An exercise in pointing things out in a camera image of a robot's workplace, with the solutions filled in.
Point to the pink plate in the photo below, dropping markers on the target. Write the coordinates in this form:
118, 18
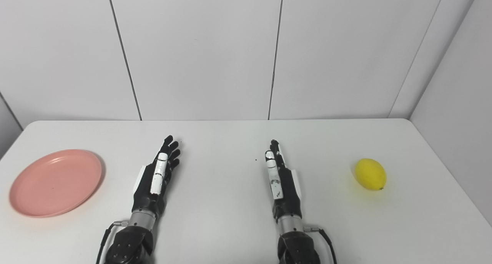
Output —
56, 183

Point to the yellow lemon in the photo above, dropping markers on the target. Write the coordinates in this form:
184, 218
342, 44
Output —
370, 174

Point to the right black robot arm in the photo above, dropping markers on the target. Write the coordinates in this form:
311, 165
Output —
296, 241

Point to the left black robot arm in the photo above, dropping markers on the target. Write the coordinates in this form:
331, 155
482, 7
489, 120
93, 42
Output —
132, 239

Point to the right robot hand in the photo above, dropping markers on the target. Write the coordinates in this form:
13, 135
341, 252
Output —
286, 191

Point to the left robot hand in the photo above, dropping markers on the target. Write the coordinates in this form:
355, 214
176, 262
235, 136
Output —
150, 187

